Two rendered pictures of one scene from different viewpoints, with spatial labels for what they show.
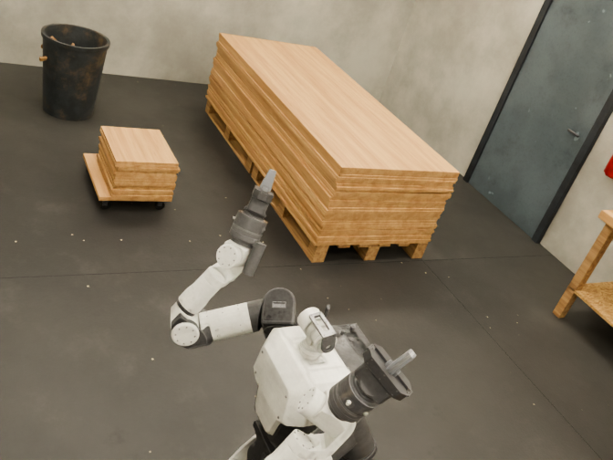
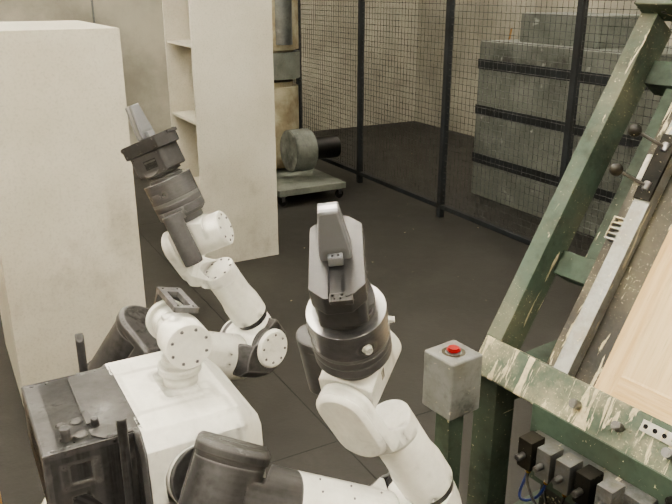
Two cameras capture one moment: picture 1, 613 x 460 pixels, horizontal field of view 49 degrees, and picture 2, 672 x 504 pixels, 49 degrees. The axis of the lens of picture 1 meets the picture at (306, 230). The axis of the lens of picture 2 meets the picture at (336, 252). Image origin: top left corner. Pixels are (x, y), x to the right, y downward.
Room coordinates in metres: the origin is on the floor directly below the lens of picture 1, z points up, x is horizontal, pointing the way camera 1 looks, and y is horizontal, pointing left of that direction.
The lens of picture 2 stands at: (2.31, 0.22, 1.91)
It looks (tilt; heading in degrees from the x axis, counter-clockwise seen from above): 20 degrees down; 186
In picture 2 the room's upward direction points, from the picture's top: straight up
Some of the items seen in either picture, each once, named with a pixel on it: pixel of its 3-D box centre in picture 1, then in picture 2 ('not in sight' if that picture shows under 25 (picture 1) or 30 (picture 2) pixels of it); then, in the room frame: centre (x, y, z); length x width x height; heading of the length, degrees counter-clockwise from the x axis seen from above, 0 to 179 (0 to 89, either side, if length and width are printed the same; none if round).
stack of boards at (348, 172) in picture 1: (313, 137); not in sight; (5.27, 0.20, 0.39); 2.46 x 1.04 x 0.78; 35
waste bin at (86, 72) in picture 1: (70, 73); not in sight; (5.05, 2.24, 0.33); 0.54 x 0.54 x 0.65
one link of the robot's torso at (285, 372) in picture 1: (314, 385); (147, 468); (1.42, -0.16, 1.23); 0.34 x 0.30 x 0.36; 35
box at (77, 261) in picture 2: not in sight; (54, 208); (-1.02, -1.55, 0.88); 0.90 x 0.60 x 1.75; 35
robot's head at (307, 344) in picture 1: (315, 332); (178, 339); (1.39, -0.11, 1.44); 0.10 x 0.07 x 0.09; 36
